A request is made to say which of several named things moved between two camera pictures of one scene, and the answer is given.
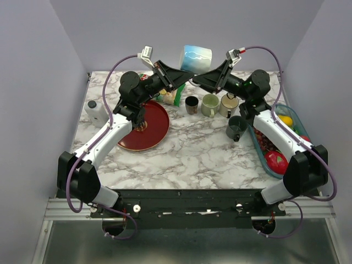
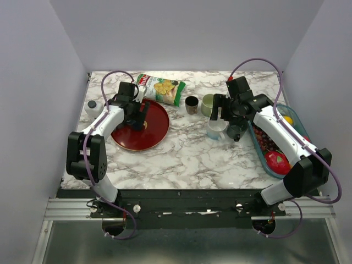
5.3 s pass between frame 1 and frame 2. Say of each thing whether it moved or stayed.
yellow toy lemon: stayed
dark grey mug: stayed
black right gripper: moved
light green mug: stayed
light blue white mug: moved
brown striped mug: stayed
